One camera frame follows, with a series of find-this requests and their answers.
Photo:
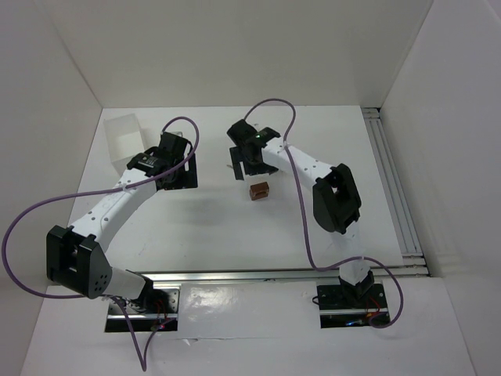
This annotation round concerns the aluminium rail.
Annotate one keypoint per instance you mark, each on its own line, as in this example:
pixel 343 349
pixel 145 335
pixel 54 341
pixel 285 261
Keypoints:
pixel 399 209
pixel 277 275

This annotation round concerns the white front cover board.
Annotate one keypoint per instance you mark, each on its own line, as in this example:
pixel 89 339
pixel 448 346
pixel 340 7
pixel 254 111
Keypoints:
pixel 250 310

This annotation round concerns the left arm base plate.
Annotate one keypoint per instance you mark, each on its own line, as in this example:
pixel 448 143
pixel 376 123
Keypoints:
pixel 157 302

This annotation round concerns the right side aluminium rail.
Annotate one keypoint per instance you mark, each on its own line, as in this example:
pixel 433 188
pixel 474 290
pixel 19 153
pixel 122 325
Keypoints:
pixel 399 209

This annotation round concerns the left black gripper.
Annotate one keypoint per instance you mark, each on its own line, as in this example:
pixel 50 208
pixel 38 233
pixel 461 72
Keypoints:
pixel 180 176

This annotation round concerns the U-shaped brown wood block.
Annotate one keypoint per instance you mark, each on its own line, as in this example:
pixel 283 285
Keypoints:
pixel 259 188

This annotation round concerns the front aluminium rail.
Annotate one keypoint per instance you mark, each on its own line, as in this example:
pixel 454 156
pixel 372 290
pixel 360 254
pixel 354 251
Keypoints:
pixel 277 275

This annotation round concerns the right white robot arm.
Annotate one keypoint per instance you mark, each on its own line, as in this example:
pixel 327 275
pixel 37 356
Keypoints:
pixel 336 201

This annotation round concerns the white perforated plastic box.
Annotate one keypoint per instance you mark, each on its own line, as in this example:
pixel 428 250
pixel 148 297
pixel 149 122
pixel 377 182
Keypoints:
pixel 124 140

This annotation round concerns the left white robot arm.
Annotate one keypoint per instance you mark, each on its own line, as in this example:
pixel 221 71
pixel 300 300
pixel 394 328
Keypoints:
pixel 76 255

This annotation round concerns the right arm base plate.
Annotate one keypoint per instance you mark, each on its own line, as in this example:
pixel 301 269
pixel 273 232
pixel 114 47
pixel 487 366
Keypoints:
pixel 332 297

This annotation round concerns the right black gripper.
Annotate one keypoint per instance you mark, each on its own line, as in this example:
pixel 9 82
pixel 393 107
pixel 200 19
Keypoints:
pixel 246 164

